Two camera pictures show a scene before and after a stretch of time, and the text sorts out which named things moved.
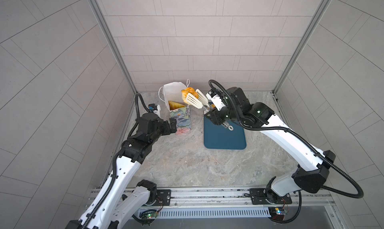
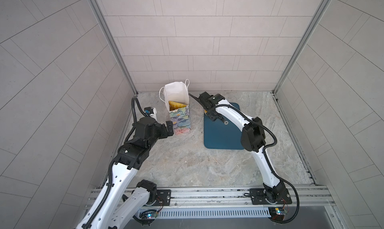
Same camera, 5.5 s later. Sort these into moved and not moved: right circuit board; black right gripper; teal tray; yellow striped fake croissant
Moved: black right gripper
Not moved: teal tray; right circuit board; yellow striped fake croissant
